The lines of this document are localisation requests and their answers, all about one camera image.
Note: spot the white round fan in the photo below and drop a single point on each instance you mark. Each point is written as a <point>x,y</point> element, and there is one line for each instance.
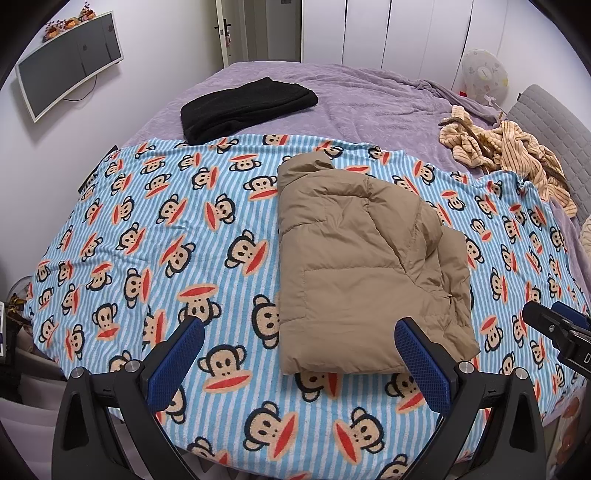
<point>485,74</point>

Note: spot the blue printed box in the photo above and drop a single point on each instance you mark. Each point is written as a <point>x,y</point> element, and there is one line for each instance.
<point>3,327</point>

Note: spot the white framed wall monitor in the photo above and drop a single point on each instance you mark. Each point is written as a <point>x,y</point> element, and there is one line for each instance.
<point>64,64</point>

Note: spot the grey padded headboard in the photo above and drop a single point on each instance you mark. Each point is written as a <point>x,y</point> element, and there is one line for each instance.
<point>554,120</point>

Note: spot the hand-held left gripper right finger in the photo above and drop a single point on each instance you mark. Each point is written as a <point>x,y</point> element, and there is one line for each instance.
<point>418,353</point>

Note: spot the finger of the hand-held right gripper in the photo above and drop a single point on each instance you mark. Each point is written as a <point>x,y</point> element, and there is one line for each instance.
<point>542,318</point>
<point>570,311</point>

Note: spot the white wardrobe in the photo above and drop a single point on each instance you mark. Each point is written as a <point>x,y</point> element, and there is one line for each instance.
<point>392,32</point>

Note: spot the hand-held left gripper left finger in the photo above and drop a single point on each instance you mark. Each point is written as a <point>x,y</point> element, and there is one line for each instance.
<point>184,344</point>

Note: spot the row of orange ornaments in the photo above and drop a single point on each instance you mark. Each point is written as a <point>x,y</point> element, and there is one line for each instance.
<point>60,27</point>

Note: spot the striped monkey print blanket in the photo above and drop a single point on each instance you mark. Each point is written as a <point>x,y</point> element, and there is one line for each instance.
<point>138,230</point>

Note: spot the black folded clothing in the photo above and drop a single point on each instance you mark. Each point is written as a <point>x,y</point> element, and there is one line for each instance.
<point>244,108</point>

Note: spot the brown cloth belt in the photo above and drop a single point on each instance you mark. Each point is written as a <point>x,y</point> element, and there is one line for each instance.
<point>461,127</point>

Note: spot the clear plastic clothes hanger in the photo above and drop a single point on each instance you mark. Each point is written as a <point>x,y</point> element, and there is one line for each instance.
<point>495,107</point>

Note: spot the beige striped fleece clothes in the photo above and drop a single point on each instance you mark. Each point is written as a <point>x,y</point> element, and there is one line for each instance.
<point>508,143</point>

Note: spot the purple bed sheet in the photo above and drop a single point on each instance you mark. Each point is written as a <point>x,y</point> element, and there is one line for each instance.
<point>369,101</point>

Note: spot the white door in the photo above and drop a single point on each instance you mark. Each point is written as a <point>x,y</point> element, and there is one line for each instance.
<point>263,27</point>

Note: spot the beige puffer jacket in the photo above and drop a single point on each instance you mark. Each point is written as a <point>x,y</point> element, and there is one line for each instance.
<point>351,258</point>

